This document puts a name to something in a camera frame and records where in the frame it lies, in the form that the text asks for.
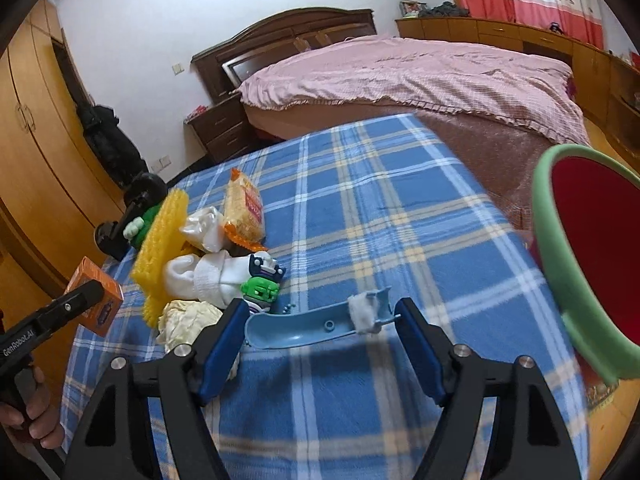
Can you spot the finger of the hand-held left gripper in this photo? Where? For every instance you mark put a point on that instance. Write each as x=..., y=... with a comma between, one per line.
x=75, y=302

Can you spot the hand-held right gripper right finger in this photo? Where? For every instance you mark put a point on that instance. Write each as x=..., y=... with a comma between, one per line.
x=425, y=355

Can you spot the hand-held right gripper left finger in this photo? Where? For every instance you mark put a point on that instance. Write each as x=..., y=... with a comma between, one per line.
x=220, y=350

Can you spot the small orange box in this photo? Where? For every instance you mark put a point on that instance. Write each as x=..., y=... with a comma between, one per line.
x=109, y=310

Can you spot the instant noodle packet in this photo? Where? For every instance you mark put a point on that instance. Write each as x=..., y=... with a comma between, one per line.
x=242, y=210

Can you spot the red bin with green rim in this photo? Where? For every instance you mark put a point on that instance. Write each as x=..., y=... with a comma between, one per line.
x=550, y=240

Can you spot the person's left hand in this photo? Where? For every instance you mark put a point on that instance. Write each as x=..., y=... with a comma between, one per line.
x=40, y=435

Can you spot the crumpled cream tissue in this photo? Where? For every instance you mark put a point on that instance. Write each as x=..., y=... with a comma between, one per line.
x=185, y=320

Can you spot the small white tissue wad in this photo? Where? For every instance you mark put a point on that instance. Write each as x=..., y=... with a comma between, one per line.
x=365, y=315

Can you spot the green toy figure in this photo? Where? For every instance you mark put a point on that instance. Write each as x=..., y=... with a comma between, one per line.
x=260, y=290

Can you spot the white sock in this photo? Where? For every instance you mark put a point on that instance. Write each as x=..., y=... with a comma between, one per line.
x=180, y=275
x=220, y=275

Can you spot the blue plastic scoop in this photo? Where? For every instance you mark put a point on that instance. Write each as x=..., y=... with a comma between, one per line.
x=300, y=330

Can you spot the blue white toy figure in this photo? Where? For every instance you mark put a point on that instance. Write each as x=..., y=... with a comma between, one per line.
x=267, y=266

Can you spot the yellow mesh sponge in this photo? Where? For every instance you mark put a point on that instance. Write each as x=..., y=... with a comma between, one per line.
x=160, y=240

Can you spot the green plastic toy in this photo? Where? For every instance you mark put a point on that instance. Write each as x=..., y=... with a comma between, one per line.
x=145, y=222

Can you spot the white plastic bag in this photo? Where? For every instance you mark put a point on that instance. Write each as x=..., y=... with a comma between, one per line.
x=205, y=230

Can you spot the black plastic object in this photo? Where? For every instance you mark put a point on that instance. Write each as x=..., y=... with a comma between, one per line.
x=145, y=187

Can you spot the light wooden wardrobe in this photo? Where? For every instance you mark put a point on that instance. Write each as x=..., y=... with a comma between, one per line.
x=40, y=160

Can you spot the black hanging clothing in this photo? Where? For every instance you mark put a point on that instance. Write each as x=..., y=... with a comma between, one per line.
x=110, y=145

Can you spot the blue plaid blanket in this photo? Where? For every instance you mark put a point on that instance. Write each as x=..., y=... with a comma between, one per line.
x=350, y=210

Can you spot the bed with pink cover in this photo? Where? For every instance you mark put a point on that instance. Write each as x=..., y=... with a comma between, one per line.
x=480, y=160

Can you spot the dark wooden nightstand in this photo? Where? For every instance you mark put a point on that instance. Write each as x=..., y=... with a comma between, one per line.
x=225, y=130

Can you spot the red items on nightstand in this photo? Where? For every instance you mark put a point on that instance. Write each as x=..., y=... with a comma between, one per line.
x=197, y=112

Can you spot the pink bed cover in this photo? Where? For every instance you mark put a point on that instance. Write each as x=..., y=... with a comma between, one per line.
x=400, y=75

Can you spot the dark wooden headboard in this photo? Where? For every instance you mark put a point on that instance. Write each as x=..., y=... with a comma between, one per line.
x=280, y=30

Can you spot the wooden window cabinet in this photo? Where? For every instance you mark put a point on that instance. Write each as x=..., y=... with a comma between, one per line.
x=450, y=27

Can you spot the wooden corner shelf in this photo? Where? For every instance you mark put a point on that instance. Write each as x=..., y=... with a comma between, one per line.
x=625, y=80

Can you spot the dark clothes pile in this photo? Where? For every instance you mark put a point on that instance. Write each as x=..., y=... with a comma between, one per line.
x=445, y=11

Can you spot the picture box on cabinet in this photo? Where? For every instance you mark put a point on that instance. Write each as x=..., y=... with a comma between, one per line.
x=411, y=8

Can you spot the small dark toy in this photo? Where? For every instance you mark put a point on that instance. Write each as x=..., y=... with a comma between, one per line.
x=556, y=27

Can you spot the white wall outlet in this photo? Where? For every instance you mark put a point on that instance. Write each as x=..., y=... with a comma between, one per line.
x=165, y=162

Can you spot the white wall switch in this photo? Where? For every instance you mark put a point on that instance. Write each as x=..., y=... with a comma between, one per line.
x=178, y=68

